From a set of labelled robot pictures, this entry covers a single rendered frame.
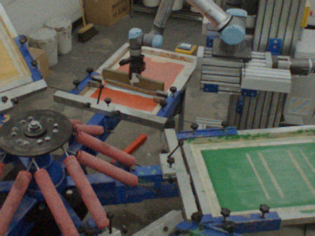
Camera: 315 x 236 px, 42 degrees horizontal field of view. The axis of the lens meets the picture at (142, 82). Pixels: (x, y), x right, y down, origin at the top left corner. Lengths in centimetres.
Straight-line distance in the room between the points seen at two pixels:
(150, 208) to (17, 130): 160
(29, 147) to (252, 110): 165
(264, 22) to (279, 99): 56
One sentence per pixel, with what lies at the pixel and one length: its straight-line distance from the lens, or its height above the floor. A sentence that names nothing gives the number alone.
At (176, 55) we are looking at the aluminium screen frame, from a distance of 290.
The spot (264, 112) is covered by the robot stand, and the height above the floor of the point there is 74.
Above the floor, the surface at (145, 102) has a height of 95.
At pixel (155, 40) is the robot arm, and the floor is 133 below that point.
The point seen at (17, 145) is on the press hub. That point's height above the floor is 131.
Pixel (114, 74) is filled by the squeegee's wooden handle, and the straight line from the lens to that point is 256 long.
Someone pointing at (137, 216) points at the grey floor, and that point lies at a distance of 306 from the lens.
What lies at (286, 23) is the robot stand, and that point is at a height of 137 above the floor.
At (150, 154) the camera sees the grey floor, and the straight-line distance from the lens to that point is 352.
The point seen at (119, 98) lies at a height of 95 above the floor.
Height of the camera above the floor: 235
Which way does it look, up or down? 32 degrees down
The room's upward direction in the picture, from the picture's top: straight up
